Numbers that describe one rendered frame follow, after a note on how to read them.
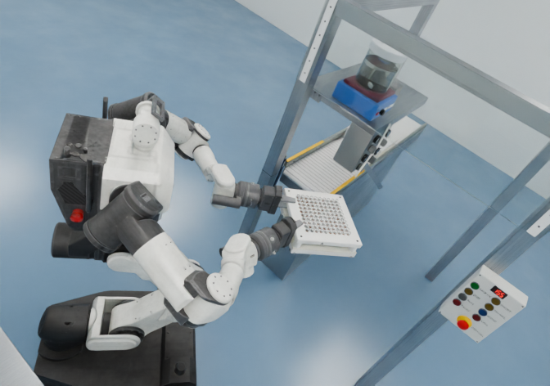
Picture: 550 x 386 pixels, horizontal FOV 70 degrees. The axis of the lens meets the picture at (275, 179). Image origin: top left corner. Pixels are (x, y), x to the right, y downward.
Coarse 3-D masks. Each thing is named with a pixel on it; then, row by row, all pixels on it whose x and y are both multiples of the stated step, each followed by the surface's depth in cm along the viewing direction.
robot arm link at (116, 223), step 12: (108, 204) 92; (120, 204) 90; (96, 216) 92; (108, 216) 90; (120, 216) 89; (132, 216) 90; (96, 228) 90; (108, 228) 90; (120, 228) 90; (132, 228) 89; (144, 228) 90; (156, 228) 92; (108, 240) 91; (120, 240) 91; (132, 240) 89; (144, 240) 89; (132, 252) 90
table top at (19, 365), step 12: (0, 336) 99; (0, 348) 97; (12, 348) 97; (0, 360) 95; (12, 360) 96; (24, 360) 96; (0, 372) 93; (12, 372) 94; (24, 372) 95; (0, 384) 91; (12, 384) 92; (24, 384) 93; (36, 384) 93
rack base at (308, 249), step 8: (280, 208) 147; (288, 216) 142; (296, 248) 132; (304, 248) 133; (312, 248) 134; (320, 248) 135; (328, 248) 137; (336, 248) 138; (344, 248) 139; (344, 256) 139; (352, 256) 140
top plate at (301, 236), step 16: (288, 192) 145; (304, 192) 148; (320, 192) 151; (288, 208) 139; (304, 224) 135; (352, 224) 143; (304, 240) 129; (320, 240) 131; (336, 240) 134; (352, 240) 136
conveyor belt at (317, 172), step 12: (336, 144) 224; (312, 156) 208; (324, 156) 211; (288, 168) 194; (300, 168) 196; (312, 168) 199; (324, 168) 203; (336, 168) 206; (300, 180) 191; (312, 180) 192; (324, 180) 195; (336, 180) 199; (324, 192) 188
